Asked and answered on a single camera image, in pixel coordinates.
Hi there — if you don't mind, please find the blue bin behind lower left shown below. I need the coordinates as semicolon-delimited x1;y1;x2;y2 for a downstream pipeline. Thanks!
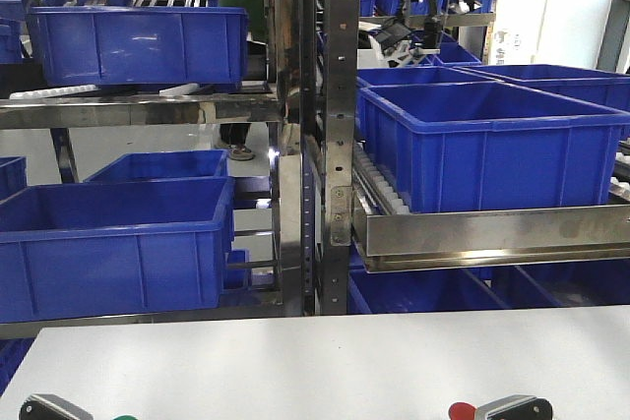
86;150;227;183

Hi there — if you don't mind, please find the red push button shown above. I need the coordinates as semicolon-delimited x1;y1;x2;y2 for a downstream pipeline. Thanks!
448;401;476;420

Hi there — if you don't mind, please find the blue bin right rear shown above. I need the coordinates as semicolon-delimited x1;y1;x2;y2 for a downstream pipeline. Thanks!
432;64;629;136

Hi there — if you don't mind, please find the steel shelf upright post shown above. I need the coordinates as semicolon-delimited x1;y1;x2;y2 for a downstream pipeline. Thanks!
320;0;359;315

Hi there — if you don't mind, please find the blue bin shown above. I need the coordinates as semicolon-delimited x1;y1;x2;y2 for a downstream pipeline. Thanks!
1;177;234;323
358;82;629;213
28;6;248;86
432;64;629;136
86;150;227;183

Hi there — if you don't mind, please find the blue bin right front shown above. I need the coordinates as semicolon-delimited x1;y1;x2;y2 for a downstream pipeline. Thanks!
358;82;629;213

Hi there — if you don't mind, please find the blue bin upper left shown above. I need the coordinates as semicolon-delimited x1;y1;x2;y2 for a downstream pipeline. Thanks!
28;6;248;86

